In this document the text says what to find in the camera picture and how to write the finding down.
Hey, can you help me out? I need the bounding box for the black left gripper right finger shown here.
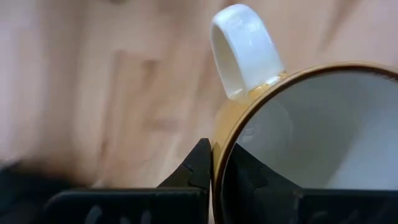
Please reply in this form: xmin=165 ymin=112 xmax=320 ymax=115
xmin=221 ymin=142 xmax=398 ymax=224

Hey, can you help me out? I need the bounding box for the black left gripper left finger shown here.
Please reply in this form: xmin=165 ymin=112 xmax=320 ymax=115
xmin=42 ymin=138 xmax=213 ymax=224

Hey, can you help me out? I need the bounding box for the yellow mug white handle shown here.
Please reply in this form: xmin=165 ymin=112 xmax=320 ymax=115
xmin=210 ymin=2 xmax=398 ymax=224

